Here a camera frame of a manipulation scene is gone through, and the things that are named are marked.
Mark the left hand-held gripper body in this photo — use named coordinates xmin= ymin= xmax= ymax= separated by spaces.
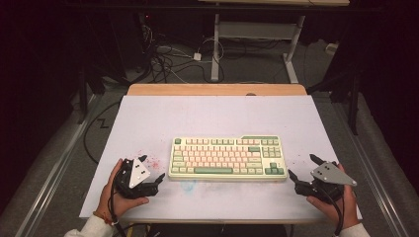
xmin=113 ymin=158 xmax=159 ymax=200

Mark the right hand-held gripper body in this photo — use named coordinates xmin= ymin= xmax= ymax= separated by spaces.
xmin=294 ymin=160 xmax=359 ymax=202

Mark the green and cream mechanical keyboard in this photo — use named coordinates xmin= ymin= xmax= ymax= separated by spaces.
xmin=168 ymin=134 xmax=289 ymax=183

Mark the person's left hand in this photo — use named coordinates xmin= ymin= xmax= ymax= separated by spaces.
xmin=97 ymin=158 xmax=150 ymax=220

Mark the person's right hand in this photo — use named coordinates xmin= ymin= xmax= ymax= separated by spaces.
xmin=305 ymin=163 xmax=361 ymax=231

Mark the black metal stand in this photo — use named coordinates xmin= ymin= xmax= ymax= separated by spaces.
xmin=76 ymin=63 xmax=102 ymax=125
xmin=305 ymin=63 xmax=363 ymax=136

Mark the wooden table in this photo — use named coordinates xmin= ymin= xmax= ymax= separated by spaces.
xmin=126 ymin=83 xmax=308 ymax=97

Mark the white power strip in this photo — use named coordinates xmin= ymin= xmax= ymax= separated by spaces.
xmin=324 ymin=42 xmax=340 ymax=55

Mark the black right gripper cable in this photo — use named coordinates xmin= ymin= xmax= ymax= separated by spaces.
xmin=314 ymin=186 xmax=346 ymax=237

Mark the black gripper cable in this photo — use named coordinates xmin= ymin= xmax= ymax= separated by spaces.
xmin=108 ymin=184 xmax=128 ymax=237
xmin=314 ymin=186 xmax=346 ymax=237

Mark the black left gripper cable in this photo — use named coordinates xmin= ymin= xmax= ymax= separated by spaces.
xmin=108 ymin=184 xmax=128 ymax=237

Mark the aluminium floor rail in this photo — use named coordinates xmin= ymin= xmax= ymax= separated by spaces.
xmin=14 ymin=94 xmax=104 ymax=237
xmin=330 ymin=100 xmax=413 ymax=237

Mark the red wrist bracelet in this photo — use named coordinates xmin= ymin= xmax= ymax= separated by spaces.
xmin=92 ymin=210 xmax=115 ymax=227

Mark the long black floor cable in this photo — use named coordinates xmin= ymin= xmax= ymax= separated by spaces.
xmin=82 ymin=99 xmax=124 ymax=166

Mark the tangle of black floor cables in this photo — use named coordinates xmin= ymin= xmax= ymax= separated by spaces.
xmin=139 ymin=13 xmax=226 ymax=84

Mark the white metal desk frame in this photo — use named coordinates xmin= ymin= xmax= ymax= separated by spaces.
xmin=197 ymin=0 xmax=351 ymax=84

